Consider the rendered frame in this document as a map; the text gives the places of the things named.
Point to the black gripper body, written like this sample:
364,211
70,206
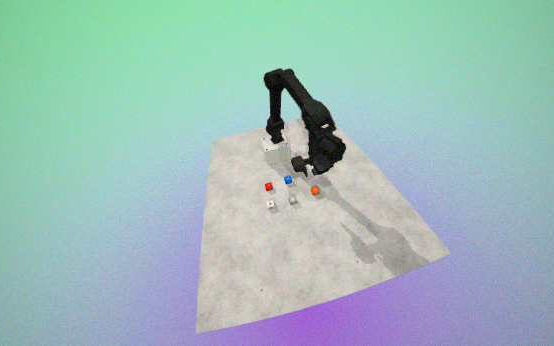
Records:
299,164

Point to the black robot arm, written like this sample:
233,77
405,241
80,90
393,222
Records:
314,114

